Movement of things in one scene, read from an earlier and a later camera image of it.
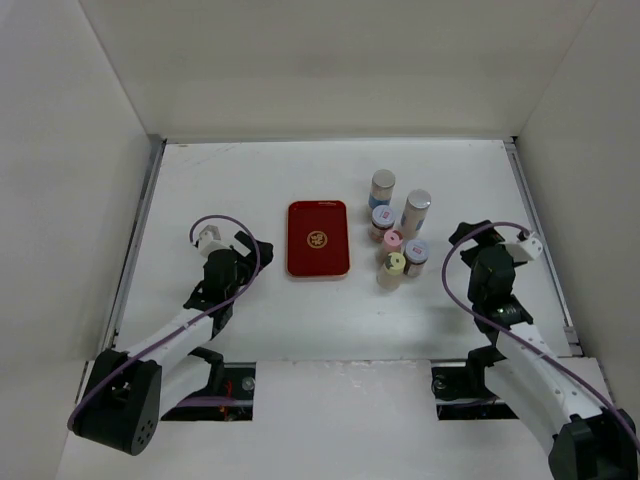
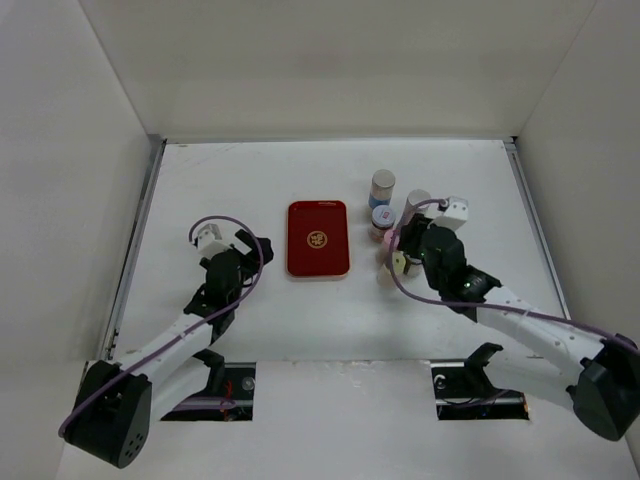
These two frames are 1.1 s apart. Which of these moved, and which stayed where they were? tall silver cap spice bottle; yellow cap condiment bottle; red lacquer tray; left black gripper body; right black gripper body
Moved: right black gripper body
Stayed: tall silver cap spice bottle; red lacquer tray; left black gripper body; yellow cap condiment bottle
